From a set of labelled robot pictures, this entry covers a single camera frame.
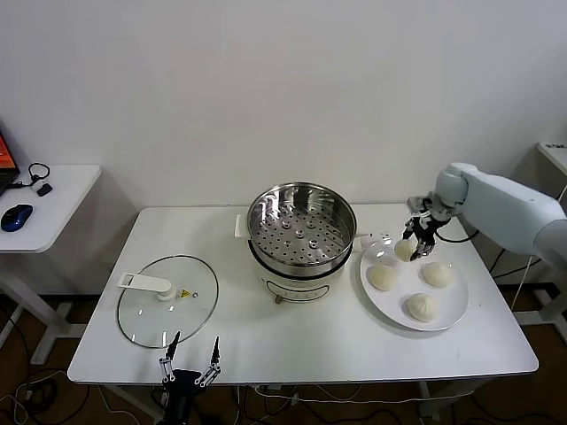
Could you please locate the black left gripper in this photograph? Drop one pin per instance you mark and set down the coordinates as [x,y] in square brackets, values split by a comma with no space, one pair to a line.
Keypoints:
[184,381]

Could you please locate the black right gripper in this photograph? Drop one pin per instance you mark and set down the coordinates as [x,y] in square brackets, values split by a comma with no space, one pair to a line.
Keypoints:
[426,226]

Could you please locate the white steamed baozi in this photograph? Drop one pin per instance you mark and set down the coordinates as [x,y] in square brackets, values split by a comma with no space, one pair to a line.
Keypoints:
[402,252]
[383,278]
[421,307]
[437,274]

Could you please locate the blue computer mouse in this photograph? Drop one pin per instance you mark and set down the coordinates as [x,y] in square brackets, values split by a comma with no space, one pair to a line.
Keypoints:
[17,218]

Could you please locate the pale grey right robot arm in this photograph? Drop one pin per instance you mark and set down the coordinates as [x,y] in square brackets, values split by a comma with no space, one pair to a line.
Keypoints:
[505,208]

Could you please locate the steel perforated steamer basket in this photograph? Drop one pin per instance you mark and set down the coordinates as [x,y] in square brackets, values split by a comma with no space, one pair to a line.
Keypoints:
[301,239]

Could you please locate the white round plate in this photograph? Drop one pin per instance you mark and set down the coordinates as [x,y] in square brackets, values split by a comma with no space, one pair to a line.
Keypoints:
[390,310]

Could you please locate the white electric cooker base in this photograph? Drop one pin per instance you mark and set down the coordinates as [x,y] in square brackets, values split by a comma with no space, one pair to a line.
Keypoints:
[301,285]

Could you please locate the small dark desk object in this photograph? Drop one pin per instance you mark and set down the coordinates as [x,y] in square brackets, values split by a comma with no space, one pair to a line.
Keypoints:
[557,146]

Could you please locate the white side table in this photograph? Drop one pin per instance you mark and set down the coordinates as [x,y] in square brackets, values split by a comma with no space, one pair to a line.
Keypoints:
[66,199]

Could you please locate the small black device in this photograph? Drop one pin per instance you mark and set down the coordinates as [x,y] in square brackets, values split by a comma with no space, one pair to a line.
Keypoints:
[44,190]

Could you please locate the black laptop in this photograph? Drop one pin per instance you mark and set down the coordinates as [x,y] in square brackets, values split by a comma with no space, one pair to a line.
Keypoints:
[6,157]

